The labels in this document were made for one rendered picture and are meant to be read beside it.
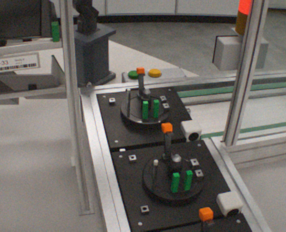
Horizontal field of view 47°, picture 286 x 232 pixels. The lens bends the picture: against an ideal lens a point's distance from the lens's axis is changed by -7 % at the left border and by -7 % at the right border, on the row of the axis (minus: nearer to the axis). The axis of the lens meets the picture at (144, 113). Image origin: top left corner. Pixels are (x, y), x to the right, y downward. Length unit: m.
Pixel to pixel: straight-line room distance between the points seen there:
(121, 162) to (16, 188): 0.30
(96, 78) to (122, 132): 0.40
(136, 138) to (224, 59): 0.30
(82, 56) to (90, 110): 0.26
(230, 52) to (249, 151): 0.31
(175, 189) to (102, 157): 0.22
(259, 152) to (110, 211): 0.46
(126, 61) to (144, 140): 0.62
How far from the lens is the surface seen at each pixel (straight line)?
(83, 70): 1.24
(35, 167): 1.00
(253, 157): 1.00
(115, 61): 1.45
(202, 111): 1.10
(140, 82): 0.98
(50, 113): 1.18
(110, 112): 0.97
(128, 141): 0.88
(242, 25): 0.77
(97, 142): 0.91
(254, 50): 0.78
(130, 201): 0.75
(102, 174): 0.82
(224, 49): 0.78
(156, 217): 0.73
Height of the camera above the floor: 1.56
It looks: 37 degrees down
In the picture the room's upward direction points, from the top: 3 degrees clockwise
